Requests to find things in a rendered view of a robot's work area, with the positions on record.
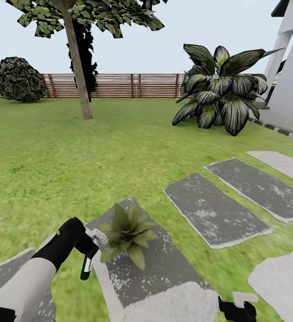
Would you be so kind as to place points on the tree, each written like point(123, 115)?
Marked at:
point(107, 14)
point(84, 42)

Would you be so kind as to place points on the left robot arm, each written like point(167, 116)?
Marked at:
point(21, 297)

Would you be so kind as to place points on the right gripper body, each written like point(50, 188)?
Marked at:
point(232, 313)

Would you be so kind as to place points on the pot plant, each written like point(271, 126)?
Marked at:
point(128, 231)

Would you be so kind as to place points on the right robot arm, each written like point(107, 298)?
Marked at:
point(240, 310)

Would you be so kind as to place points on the insectifuge atomizer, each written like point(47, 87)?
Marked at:
point(86, 268)

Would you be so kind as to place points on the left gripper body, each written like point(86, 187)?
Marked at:
point(89, 248)

